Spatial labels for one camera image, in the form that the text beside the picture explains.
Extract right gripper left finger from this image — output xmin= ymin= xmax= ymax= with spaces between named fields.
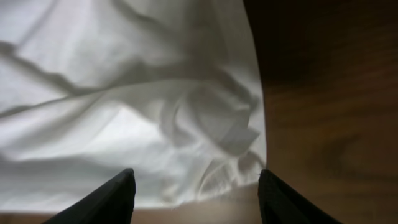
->
xmin=44 ymin=169 xmax=136 ymax=224

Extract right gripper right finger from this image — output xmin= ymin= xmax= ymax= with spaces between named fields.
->
xmin=257 ymin=169 xmax=340 ymax=224

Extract white Mr Robot t-shirt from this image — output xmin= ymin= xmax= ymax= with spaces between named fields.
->
xmin=1 ymin=0 xmax=266 ymax=213

